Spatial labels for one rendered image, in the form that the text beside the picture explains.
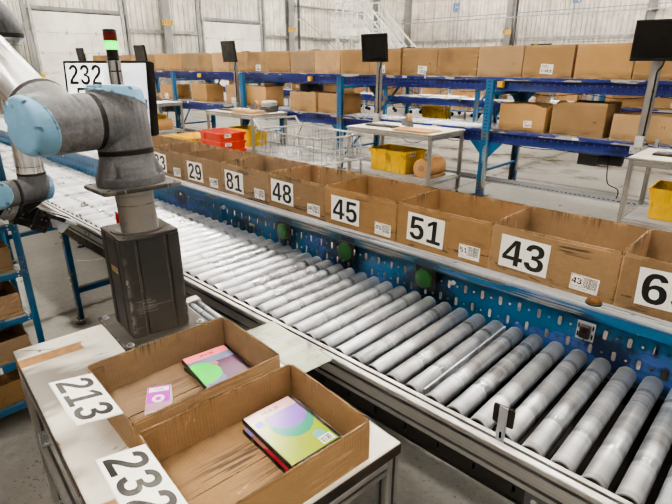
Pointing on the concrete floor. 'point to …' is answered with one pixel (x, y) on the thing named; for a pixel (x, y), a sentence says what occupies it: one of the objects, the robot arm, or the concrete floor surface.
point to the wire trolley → (309, 145)
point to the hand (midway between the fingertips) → (72, 220)
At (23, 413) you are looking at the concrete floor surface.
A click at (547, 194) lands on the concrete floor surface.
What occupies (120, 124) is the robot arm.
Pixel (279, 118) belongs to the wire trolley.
